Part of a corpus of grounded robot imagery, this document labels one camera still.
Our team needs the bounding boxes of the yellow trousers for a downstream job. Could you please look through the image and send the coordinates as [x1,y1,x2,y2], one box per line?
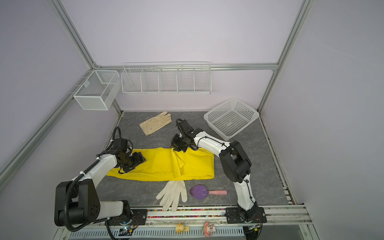
[107,148,215,182]

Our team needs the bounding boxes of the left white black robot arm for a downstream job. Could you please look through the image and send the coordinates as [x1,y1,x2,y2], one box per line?
[54,127,146,232]

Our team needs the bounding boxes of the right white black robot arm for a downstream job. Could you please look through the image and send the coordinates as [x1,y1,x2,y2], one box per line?
[171,119,264,222]

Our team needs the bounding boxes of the beige fabric glove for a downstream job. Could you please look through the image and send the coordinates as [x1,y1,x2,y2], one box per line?
[140,111,172,136]

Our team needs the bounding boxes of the white knit work glove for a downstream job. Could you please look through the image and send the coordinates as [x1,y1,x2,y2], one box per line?
[156,181,188,212]

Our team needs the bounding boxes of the purple pink toy shovel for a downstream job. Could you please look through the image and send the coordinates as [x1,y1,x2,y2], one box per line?
[190,185,228,200]

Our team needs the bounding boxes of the white plastic laundry basket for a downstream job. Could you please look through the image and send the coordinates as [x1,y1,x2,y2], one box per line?
[204,98,260,141]

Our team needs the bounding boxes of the yellow duck figurine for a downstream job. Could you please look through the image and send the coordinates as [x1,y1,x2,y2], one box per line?
[175,223,190,235]

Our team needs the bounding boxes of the pink white doll figurine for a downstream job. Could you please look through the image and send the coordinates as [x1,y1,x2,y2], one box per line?
[203,222,216,238]

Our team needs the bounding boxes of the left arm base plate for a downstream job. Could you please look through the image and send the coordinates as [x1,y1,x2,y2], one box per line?
[107,209,148,226]

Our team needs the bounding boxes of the white wire wall shelf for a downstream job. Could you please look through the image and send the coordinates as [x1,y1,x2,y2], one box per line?
[121,62,212,94]

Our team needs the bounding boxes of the white mesh wall box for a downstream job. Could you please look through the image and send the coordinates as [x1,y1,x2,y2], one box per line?
[74,70,122,111]

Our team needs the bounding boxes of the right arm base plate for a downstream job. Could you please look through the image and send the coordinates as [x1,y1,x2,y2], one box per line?
[225,206,267,224]

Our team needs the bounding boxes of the aluminium frame rail front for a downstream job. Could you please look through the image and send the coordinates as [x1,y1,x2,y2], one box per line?
[87,205,313,228]

